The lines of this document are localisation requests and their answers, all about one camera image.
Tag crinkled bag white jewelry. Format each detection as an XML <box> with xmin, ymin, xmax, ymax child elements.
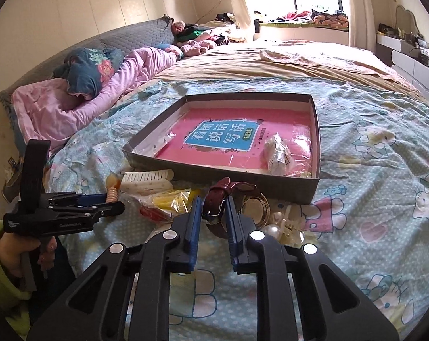
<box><xmin>264</xmin><ymin>133</ymin><xmax>294</xmax><ymax>176</ymax></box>

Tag dark cardboard tray box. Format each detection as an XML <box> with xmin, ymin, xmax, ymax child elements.
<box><xmin>123</xmin><ymin>92</ymin><xmax>321</xmax><ymax>204</ymax></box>

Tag pearl hair clip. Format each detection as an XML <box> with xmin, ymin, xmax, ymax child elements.
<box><xmin>261</xmin><ymin>203</ymin><xmax>305</xmax><ymax>248</ymax></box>

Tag grey quilted headboard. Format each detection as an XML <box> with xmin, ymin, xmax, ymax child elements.
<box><xmin>0</xmin><ymin>15</ymin><xmax>174</xmax><ymax>153</ymax></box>

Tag hello kitty blue bedsheet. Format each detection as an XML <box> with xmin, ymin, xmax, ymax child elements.
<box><xmin>45</xmin><ymin>78</ymin><xmax>429</xmax><ymax>340</ymax></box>

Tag dark floral pillow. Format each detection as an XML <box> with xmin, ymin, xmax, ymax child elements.
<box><xmin>53</xmin><ymin>47</ymin><xmax>124</xmax><ymax>100</ymax></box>

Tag tan blanket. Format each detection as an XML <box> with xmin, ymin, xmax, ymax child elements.
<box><xmin>157</xmin><ymin>41</ymin><xmax>423</xmax><ymax>100</ymax></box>

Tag clothes pile on windowsill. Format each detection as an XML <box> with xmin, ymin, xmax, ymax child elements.
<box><xmin>254</xmin><ymin>9</ymin><xmax>349</xmax><ymax>31</ymax></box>

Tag yellow bangles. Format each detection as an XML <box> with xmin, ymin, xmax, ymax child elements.
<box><xmin>137</xmin><ymin>189</ymin><xmax>200</xmax><ymax>224</ymax></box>

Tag left hand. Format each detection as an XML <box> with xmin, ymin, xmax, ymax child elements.
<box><xmin>0</xmin><ymin>232</ymin><xmax>57</xmax><ymax>278</ymax></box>

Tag pink quilt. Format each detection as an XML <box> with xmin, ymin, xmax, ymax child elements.
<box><xmin>12</xmin><ymin>44</ymin><xmax>184</xmax><ymax>152</ymax></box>

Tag white grey dresser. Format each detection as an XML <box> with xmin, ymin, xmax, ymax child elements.
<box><xmin>375</xmin><ymin>35</ymin><xmax>429</xmax><ymax>101</ymax></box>

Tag green sleeve left forearm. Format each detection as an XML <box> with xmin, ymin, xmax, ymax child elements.
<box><xmin>0</xmin><ymin>221</ymin><xmax>30</xmax><ymax>340</ymax></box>

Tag clothes pile on bed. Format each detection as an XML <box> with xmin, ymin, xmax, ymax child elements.
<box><xmin>170</xmin><ymin>13</ymin><xmax>248</xmax><ymax>58</ymax></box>

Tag cloud shaped mirror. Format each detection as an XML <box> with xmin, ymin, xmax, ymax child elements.
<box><xmin>395</xmin><ymin>5</ymin><xmax>419</xmax><ymax>39</ymax></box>

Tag white hair claw clip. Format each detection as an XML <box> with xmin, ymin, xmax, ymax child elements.
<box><xmin>120</xmin><ymin>169</ymin><xmax>174</xmax><ymax>196</ymax></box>

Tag orange spiral hair tie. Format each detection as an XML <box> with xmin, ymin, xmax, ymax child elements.
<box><xmin>105</xmin><ymin>174</ymin><xmax>122</xmax><ymax>204</ymax></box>

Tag pink book with blue label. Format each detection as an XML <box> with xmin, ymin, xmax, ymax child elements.
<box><xmin>155</xmin><ymin>108</ymin><xmax>314</xmax><ymax>178</ymax></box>

